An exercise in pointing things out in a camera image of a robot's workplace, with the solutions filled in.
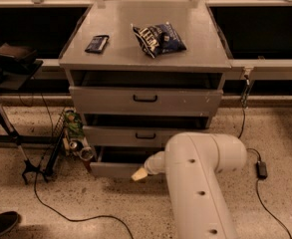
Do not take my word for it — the grey bottom drawer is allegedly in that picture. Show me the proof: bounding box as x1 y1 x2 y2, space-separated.
89 145 166 179

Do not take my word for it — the grey drawer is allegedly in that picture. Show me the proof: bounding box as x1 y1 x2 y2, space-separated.
89 145 166 179
70 71 222 117
84 114 210 147

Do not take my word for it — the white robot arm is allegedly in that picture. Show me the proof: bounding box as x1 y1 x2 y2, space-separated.
132 132 247 239

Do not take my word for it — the grey middle drawer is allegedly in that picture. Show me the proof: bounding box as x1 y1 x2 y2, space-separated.
84 114 210 147

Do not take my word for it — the grey top drawer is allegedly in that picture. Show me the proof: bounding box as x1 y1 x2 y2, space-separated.
70 71 222 117

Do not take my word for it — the grey drawer cabinet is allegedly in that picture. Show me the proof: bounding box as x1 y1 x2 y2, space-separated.
58 0 232 171

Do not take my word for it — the soda can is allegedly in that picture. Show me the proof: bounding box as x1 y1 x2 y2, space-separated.
69 141 79 151

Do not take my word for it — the green snack bag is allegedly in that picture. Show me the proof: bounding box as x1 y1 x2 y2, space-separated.
64 110 84 138

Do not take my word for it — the black tripod stand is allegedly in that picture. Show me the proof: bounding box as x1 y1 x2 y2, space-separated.
0 104 63 184

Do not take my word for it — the black power adapter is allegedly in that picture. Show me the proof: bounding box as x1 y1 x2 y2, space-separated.
256 161 268 179

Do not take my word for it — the blue chip bag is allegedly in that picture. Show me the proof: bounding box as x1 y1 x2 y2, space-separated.
132 22 186 58

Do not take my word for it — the small dark blue packet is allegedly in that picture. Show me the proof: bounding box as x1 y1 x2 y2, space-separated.
85 35 110 54

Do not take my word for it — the black shoe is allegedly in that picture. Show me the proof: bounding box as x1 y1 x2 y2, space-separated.
0 211 19 236

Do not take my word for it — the black tray on stand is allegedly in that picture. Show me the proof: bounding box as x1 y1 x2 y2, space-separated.
0 43 43 91

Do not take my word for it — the wire basket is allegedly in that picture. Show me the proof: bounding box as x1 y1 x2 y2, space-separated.
53 109 85 156

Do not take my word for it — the black floor cable left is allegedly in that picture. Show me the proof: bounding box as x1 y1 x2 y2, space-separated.
32 93 135 239

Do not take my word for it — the black power cable right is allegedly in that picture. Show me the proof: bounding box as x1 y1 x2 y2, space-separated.
237 74 292 239

